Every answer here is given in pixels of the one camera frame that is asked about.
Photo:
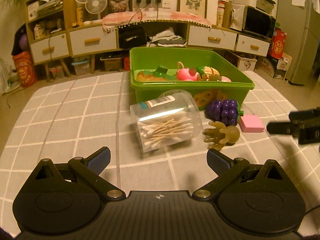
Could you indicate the clear cotton swab jar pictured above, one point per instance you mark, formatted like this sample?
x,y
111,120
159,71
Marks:
x,y
166,121

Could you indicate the wooden tv cabinet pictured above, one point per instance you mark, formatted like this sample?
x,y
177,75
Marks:
x,y
53,37

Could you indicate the pink clear capsule ball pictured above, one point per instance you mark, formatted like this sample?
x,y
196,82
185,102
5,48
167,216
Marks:
x,y
225,79

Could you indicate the pink cloth runner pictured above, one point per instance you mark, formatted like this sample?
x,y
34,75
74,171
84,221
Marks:
x,y
120,19

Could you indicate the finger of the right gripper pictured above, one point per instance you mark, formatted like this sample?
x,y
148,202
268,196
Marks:
x,y
310,116
283,128

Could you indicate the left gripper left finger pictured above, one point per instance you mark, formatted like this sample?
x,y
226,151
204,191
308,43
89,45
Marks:
x,y
88,170

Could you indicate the red paper bag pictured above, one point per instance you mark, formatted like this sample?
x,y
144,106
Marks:
x,y
25,69

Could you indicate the pink pig toy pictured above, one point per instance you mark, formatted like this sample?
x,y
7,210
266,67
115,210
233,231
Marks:
x,y
182,73

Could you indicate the toy corn cob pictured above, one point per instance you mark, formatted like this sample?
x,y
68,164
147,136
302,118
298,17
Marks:
x,y
208,74

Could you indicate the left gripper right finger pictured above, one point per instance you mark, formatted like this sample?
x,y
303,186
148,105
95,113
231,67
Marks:
x,y
228,171

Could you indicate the orange toy pumpkin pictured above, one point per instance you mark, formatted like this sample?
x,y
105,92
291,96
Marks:
x,y
160,74

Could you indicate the green plastic storage bin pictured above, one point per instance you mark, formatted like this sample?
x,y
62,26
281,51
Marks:
x,y
203,92

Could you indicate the brown antler toy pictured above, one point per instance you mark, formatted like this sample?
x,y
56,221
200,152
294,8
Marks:
x,y
219,135

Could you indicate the black microwave oven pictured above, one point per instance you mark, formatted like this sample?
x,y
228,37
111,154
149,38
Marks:
x,y
251,20

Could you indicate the purple toy grapes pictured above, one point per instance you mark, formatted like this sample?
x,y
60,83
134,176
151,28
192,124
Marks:
x,y
226,111

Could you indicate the red small toy figure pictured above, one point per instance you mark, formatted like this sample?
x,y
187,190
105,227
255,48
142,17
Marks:
x,y
193,72

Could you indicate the white storage crate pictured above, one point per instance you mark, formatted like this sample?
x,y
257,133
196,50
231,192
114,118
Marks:
x,y
243,62

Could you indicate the pink rectangular block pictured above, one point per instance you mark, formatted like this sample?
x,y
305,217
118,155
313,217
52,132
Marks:
x,y
251,124

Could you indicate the grey checked table cloth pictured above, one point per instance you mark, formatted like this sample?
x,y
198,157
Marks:
x,y
78,117

